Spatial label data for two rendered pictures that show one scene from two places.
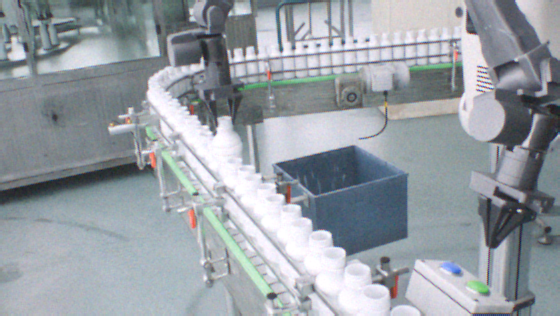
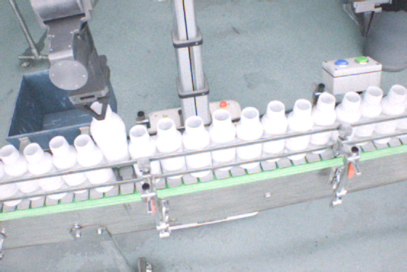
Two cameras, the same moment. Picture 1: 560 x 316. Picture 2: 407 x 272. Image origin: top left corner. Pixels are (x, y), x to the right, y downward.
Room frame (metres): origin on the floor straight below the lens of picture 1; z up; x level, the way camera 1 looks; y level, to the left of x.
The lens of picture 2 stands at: (0.92, 0.56, 1.74)
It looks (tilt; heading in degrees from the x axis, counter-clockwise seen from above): 50 degrees down; 288
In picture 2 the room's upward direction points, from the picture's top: 7 degrees counter-clockwise
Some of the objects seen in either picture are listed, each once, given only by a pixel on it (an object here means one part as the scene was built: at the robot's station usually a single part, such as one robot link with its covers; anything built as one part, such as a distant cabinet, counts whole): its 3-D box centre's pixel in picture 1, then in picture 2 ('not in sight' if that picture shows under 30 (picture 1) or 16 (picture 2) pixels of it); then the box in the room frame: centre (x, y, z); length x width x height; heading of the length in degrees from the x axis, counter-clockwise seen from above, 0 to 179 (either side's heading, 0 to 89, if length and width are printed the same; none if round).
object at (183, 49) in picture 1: (195, 36); (67, 35); (1.24, 0.16, 1.44); 0.12 x 0.09 x 0.12; 112
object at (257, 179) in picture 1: (256, 213); (197, 147); (1.09, 0.06, 1.08); 0.06 x 0.06 x 0.17
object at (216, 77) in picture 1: (218, 75); (84, 66); (1.26, 0.12, 1.35); 0.10 x 0.07 x 0.07; 111
